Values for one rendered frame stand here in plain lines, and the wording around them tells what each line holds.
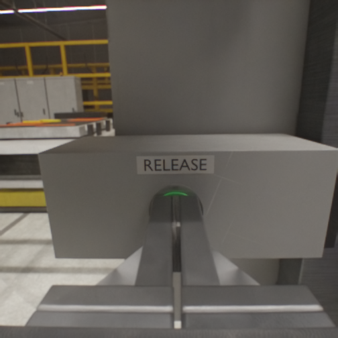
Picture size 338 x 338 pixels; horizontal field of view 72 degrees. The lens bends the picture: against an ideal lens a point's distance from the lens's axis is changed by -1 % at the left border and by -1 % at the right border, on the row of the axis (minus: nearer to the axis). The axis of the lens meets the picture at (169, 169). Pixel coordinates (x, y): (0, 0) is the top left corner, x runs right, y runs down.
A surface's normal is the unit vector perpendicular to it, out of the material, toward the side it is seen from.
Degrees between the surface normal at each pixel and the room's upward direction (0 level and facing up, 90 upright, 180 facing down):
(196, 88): 90
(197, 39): 90
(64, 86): 90
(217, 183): 90
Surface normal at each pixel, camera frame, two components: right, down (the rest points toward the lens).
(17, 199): -0.02, 0.26
